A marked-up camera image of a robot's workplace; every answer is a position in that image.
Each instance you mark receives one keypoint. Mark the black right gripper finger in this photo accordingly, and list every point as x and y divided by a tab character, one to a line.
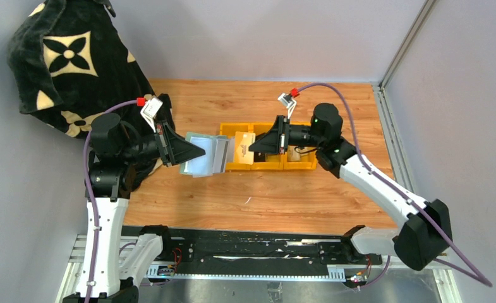
267	133
266	145

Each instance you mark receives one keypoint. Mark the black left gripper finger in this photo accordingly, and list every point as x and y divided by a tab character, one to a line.
177	159
178	149

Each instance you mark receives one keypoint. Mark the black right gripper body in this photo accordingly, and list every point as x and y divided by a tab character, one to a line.
284	136

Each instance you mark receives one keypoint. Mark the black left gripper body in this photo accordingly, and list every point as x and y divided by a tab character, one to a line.
163	143

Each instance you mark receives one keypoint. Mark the gold credit card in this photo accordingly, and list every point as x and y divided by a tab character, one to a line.
241	152

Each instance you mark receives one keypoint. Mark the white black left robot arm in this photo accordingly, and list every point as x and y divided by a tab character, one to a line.
112	151

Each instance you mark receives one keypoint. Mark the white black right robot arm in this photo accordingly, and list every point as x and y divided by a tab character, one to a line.
422	226

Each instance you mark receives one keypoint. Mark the yellow middle plastic bin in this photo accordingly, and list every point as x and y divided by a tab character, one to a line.
266	162

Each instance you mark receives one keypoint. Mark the yellow left plastic bin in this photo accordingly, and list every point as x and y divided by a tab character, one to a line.
229	129

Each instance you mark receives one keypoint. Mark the black cream floral blanket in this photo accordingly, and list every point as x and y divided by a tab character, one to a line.
70	65

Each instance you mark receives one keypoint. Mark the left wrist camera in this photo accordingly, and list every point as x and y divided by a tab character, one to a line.
149	111

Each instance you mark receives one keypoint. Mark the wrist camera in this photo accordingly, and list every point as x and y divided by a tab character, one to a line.
149	111
289	102

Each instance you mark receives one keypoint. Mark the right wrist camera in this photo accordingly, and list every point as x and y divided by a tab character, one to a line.
289	102

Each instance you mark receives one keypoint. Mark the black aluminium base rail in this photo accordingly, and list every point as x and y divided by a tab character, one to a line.
255	256

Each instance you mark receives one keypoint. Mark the aluminium corner frame post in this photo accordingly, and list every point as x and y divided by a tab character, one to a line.
393	141

